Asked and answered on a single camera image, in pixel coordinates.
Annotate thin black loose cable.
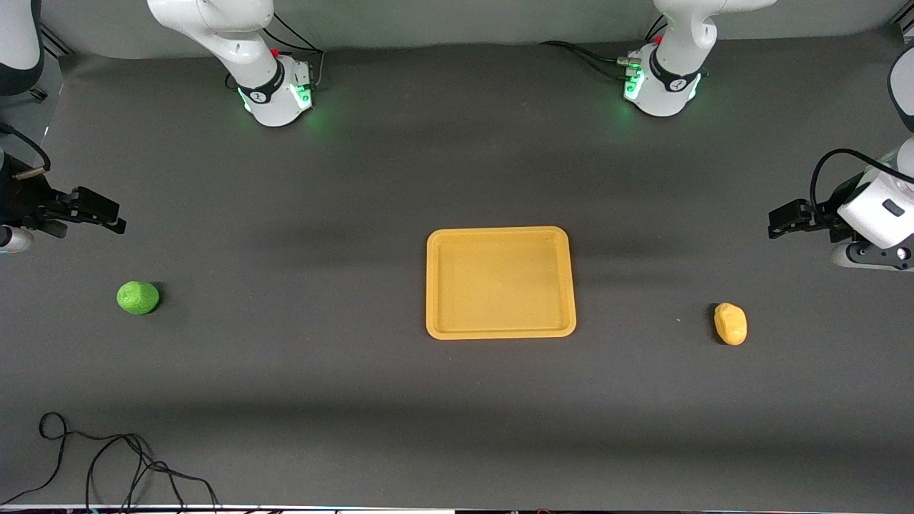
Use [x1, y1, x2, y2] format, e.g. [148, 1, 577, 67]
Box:
[0, 412, 219, 512]

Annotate dark grey table mat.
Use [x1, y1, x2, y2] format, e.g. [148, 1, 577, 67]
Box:
[0, 27, 914, 510]

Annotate black arm base cables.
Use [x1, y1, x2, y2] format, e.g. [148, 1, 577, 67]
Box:
[226, 13, 327, 92]
[540, 14, 668, 81]

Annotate black right arm base cables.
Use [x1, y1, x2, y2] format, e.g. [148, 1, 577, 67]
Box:
[226, 13, 327, 92]

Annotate yellow potato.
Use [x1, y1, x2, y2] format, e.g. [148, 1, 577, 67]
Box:
[713, 302, 748, 347]

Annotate black left arm base cables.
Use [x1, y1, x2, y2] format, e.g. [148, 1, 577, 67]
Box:
[540, 14, 668, 81]

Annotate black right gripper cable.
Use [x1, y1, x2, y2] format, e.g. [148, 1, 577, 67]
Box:
[0, 122, 52, 176]

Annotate yellow plastic tray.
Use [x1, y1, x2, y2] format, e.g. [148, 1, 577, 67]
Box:
[426, 226, 578, 341]

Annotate green apple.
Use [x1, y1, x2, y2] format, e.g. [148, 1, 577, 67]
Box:
[116, 281, 161, 316]

